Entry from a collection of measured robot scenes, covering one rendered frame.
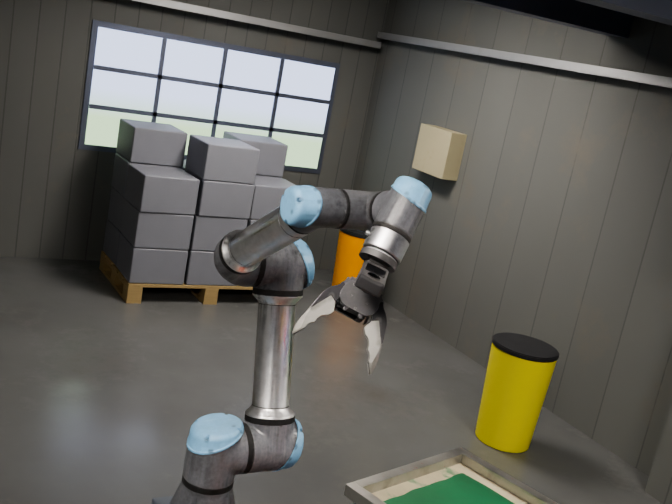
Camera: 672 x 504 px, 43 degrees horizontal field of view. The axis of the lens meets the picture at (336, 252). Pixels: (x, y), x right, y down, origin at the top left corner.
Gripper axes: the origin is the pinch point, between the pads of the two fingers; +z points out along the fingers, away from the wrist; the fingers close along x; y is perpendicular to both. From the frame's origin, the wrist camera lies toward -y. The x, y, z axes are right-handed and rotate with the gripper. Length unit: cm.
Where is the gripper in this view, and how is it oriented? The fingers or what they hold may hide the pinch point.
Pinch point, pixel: (331, 355)
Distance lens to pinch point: 147.5
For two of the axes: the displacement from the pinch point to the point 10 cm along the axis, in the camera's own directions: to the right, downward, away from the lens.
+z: -4.5, 8.6, -2.4
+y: -1.4, 2.0, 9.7
